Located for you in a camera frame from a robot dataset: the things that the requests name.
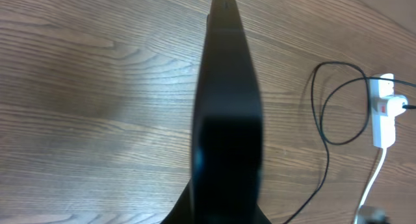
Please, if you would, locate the white power strip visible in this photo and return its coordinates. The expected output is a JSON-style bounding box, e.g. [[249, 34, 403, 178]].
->
[[370, 73, 396, 149]]

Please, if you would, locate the blue Galaxy smartphone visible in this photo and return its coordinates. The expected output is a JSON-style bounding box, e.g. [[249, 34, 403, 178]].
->
[[190, 0, 263, 223]]

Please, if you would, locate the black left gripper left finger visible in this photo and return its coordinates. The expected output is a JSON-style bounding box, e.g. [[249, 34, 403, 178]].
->
[[161, 182, 192, 224]]

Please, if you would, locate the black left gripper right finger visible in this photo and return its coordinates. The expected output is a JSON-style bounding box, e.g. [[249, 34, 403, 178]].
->
[[258, 207, 272, 224]]

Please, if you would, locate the white charger plug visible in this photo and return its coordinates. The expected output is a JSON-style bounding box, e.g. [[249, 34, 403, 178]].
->
[[374, 95, 408, 117]]

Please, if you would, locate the white power strip cord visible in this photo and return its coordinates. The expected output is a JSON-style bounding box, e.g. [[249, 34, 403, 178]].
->
[[353, 147, 388, 224]]

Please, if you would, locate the black charging cable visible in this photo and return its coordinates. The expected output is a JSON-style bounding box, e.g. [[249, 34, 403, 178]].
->
[[282, 61, 416, 224]]

